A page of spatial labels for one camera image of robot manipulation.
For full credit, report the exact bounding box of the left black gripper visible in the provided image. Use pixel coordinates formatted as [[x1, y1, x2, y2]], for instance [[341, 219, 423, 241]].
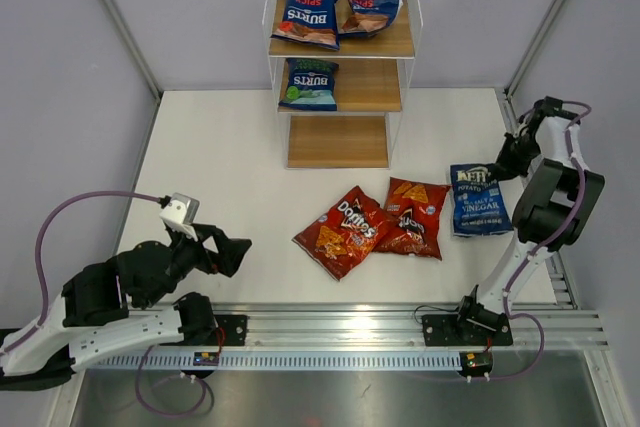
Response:
[[141, 223, 252, 309]]

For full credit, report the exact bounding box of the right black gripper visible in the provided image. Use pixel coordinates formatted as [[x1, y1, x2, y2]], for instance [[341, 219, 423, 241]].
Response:
[[488, 133, 541, 184]]

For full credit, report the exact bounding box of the Kettle sea salt vinegar bag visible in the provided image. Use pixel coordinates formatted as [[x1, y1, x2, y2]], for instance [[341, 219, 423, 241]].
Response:
[[449, 164, 513, 237]]

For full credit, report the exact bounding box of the Burts sea salt vinegar bag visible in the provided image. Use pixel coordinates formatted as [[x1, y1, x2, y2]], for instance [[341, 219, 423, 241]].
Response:
[[278, 58, 339, 112]]

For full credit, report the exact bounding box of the Burts spicy chilli bag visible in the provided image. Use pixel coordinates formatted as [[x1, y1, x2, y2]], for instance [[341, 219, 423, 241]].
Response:
[[271, 0, 340, 51], [339, 0, 402, 38]]

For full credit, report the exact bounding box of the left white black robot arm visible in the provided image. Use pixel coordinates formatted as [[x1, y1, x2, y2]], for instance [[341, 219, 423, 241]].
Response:
[[1, 224, 252, 391]]

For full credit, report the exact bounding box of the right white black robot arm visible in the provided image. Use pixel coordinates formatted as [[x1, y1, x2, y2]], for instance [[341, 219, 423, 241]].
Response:
[[453, 97, 605, 345]]

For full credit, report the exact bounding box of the small red Doritos bag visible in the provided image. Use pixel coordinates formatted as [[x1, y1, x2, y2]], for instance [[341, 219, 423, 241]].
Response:
[[374, 177, 451, 260]]

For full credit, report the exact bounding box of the large red Doritos bag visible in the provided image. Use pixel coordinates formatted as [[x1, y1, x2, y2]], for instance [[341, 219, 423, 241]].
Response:
[[292, 186, 395, 281]]

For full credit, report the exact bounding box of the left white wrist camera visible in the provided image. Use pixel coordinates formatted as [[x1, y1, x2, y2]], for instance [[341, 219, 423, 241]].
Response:
[[160, 193, 200, 241]]

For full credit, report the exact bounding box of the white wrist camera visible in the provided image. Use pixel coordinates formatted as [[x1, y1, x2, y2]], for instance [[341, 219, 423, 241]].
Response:
[[516, 106, 537, 143], [160, 193, 200, 241]]

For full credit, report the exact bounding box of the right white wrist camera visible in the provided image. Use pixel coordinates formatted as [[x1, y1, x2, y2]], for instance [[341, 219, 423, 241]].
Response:
[[516, 106, 537, 143]]

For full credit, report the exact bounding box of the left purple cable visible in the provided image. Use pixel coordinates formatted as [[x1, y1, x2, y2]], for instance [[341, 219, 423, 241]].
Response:
[[0, 190, 169, 363]]

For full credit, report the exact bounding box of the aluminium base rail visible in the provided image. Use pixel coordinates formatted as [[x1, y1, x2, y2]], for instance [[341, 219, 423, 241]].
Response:
[[212, 303, 610, 351]]

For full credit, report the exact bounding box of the white slotted cable duct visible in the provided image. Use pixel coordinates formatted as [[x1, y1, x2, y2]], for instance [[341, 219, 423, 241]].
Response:
[[97, 350, 461, 371]]

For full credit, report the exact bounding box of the white wire wooden shelf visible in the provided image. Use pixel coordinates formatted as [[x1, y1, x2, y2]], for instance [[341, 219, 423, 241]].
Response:
[[262, 0, 423, 168]]

